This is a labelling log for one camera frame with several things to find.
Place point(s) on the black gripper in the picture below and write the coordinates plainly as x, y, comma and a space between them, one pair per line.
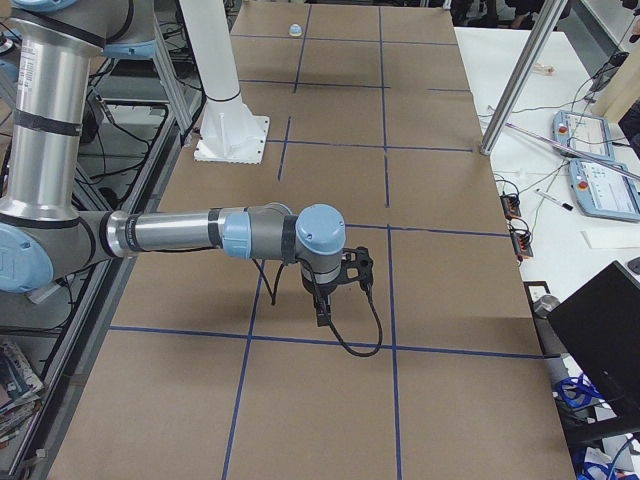
320, 292

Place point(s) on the blue white call bell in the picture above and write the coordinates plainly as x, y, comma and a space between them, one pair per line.
295, 30

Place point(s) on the orange black connector block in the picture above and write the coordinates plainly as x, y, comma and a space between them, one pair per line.
511, 206

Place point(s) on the black marker pen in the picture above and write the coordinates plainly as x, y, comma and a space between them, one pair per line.
548, 197

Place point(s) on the black laptop monitor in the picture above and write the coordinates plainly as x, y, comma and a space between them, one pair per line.
599, 326

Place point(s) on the lower teach pendant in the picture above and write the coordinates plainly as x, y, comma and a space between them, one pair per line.
602, 193

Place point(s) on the teach pendant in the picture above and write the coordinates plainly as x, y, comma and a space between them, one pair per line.
584, 133
602, 193

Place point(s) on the stack of books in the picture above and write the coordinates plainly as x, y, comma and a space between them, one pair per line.
21, 387

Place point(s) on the upper teach pendant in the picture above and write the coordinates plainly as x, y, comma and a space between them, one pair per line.
584, 133

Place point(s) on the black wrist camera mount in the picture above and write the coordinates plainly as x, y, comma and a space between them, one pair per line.
357, 266

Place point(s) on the white camera pedestal column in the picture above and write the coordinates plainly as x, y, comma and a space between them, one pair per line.
229, 131

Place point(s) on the aluminium frame post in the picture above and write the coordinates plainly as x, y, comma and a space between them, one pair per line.
544, 26

